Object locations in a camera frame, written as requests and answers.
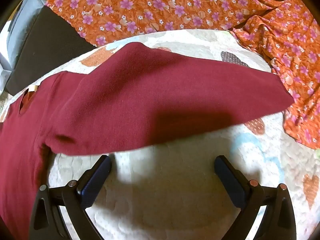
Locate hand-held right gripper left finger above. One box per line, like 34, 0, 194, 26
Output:
29, 155, 112, 240

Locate orange floral cloth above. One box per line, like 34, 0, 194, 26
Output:
45, 0, 320, 150

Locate maroon small shirt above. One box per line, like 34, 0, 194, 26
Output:
0, 42, 295, 240

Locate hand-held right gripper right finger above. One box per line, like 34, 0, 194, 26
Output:
214, 155, 298, 240

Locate dark brown blanket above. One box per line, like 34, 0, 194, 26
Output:
5, 5, 97, 97

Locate grey pillow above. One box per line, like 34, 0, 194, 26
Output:
0, 0, 48, 93

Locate white quilted heart blanket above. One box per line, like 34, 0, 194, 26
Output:
0, 29, 320, 240

